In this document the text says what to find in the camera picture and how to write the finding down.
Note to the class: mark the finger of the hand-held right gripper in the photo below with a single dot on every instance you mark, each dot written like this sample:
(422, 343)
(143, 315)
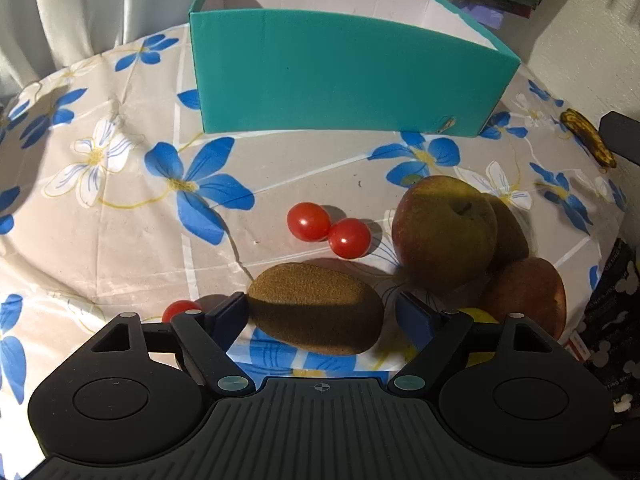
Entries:
(625, 135)

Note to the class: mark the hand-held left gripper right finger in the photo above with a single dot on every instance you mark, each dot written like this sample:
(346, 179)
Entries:
(415, 317)

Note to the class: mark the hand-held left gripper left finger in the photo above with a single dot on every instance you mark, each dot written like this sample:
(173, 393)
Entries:
(230, 316)

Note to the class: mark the yellow-green apple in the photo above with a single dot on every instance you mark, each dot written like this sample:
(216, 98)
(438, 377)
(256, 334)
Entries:
(480, 315)

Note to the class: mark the brown kiwi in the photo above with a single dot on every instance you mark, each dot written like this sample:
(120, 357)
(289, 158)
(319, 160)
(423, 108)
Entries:
(315, 305)

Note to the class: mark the large red-green apple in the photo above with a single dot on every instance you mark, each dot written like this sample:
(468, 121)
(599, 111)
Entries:
(442, 232)

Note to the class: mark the cherry tomato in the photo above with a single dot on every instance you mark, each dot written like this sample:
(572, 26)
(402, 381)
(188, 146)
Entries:
(349, 238)
(308, 221)
(179, 308)

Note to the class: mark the teal cardboard box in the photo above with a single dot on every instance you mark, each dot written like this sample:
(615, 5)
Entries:
(340, 75)

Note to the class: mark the overripe spotted banana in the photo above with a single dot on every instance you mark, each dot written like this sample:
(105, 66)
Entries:
(587, 135)

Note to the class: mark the dark red apple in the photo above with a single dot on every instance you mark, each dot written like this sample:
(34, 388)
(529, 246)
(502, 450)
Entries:
(530, 292)

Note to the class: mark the blue floral tablecloth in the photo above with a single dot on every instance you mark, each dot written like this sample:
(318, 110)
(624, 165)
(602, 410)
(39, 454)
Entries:
(125, 240)

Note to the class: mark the black printed bag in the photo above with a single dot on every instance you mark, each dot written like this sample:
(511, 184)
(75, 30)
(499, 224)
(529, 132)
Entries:
(612, 310)

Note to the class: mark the purple paper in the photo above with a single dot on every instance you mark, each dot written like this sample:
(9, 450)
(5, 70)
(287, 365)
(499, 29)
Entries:
(485, 14)

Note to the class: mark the white curtain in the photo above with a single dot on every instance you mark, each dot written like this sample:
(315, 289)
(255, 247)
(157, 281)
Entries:
(100, 0)

